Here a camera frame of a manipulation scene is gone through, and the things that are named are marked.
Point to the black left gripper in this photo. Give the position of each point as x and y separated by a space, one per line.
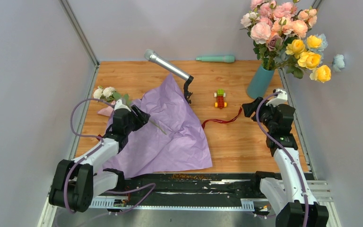
142 118

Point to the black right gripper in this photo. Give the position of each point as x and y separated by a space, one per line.
248 108

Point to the dark red printed ribbon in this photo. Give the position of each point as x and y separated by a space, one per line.
222 121

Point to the white flower stem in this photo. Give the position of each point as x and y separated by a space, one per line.
110 95

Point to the purple pink wrapping paper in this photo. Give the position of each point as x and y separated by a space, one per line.
174 141

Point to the yellow flower stem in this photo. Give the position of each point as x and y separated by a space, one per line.
305 56

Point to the pale pink flower stem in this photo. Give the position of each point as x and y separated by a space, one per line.
259 30

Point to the peach orange flower stem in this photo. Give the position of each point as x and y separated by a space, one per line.
304 21

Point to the mauve purple flower stem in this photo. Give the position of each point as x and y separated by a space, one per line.
274 46

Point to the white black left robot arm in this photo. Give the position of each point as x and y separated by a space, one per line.
76 182

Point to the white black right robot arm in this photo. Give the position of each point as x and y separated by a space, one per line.
292 200

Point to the teal cylindrical vase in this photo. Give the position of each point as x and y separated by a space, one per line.
260 82

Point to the light blue artificial flowers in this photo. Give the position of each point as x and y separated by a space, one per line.
338 61

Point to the toy brick car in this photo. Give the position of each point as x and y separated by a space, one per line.
220 102

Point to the mint green toy microphone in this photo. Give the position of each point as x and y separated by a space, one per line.
222 58

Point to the black microphone tripod stand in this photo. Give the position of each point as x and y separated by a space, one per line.
187 94

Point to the silver microphone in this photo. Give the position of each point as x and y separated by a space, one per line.
153 57

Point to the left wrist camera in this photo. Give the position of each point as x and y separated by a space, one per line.
121 104

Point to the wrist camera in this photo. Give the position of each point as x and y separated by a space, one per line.
121 104
280 97

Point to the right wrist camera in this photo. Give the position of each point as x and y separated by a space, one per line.
280 97

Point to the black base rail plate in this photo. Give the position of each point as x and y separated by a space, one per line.
192 190

